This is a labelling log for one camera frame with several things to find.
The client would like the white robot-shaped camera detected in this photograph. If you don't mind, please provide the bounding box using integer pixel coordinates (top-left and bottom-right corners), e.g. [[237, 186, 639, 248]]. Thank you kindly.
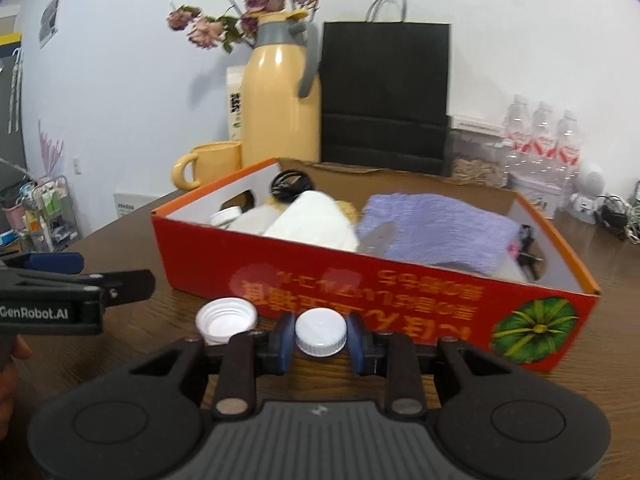
[[570, 162, 606, 224]]

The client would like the black strap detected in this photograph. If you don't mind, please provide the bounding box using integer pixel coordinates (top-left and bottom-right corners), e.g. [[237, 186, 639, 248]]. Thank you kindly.
[[270, 170, 314, 206]]

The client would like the floral metal tin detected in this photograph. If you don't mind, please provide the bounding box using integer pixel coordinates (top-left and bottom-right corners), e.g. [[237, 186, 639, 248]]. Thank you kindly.
[[507, 172, 571, 220]]

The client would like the small flat white box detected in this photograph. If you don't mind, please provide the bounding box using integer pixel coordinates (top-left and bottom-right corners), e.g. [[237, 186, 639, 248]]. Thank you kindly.
[[450, 115, 506, 136]]

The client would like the person's left hand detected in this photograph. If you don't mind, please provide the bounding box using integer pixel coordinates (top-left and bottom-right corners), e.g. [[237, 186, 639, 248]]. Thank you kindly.
[[0, 335, 34, 426]]

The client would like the wall poster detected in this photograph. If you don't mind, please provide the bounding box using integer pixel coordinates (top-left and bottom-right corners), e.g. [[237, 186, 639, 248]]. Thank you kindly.
[[39, 0, 65, 49]]

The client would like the white cloth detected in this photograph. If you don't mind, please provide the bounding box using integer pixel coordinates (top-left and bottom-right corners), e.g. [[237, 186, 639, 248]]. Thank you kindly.
[[262, 191, 361, 254]]

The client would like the purple flower wall sticker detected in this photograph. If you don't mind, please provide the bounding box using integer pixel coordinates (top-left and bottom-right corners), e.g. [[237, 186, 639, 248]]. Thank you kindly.
[[37, 120, 66, 176]]

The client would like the yellow white plush toy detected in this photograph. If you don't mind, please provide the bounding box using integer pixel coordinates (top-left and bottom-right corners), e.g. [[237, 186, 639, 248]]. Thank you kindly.
[[265, 195, 361, 224]]

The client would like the yellow mug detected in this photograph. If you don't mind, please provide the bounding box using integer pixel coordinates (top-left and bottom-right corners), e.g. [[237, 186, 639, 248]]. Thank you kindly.
[[172, 141, 244, 191]]

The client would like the red cardboard box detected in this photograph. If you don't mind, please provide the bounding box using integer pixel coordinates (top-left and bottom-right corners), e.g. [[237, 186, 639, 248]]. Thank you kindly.
[[151, 157, 601, 374]]

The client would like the black paper bag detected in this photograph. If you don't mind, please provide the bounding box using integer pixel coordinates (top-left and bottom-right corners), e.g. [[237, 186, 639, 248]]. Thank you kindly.
[[320, 0, 451, 177]]

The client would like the white bottle cap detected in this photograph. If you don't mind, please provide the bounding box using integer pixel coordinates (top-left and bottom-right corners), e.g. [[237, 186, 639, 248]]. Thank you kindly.
[[295, 309, 348, 359], [210, 207, 244, 229], [196, 298, 259, 346]]

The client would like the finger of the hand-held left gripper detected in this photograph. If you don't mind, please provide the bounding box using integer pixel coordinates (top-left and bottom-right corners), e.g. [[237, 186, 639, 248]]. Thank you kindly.
[[0, 252, 85, 276], [0, 269, 156, 307]]

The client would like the tangle of cables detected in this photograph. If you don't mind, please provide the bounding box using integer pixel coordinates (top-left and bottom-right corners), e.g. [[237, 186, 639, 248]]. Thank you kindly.
[[595, 194, 640, 244]]

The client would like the yellow thermos jug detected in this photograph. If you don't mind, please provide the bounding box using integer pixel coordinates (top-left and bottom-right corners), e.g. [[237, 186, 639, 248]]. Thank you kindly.
[[241, 10, 321, 169]]

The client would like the clear jar of seeds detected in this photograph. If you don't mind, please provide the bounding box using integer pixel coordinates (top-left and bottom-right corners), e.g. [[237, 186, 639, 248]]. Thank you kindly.
[[450, 131, 509, 189]]

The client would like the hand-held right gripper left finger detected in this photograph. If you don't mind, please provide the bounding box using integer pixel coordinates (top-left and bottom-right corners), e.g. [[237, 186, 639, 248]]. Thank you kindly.
[[130, 312, 296, 421]]

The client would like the storage cart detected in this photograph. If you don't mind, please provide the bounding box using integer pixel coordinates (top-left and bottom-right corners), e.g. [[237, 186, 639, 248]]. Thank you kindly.
[[0, 175, 81, 254]]

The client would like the purple knitted cloth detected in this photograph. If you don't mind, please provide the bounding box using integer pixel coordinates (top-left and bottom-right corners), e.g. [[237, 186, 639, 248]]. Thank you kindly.
[[357, 192, 524, 276]]

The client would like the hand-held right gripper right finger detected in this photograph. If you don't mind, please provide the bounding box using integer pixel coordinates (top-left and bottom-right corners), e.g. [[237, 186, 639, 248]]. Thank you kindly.
[[347, 317, 502, 417]]

